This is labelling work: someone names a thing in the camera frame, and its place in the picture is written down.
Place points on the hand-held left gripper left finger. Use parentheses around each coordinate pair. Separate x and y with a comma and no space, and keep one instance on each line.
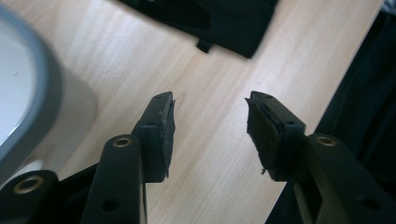
(155,140)

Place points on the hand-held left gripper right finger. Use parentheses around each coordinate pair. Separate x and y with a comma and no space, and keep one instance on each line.
(271,137)

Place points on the black pants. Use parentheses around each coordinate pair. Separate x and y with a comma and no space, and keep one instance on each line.
(224,21)

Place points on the white bin with grey rim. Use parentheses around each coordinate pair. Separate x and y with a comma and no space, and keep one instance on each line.
(21,93)

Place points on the dark curtain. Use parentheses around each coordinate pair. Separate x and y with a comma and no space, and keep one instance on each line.
(364,109)

